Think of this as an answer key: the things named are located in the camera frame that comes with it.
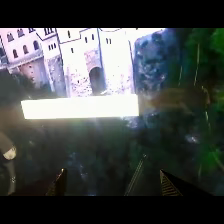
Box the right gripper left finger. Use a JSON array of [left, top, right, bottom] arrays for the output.
[[20, 168, 68, 197]]

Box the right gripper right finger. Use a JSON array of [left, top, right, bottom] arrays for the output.
[[159, 169, 214, 197]]

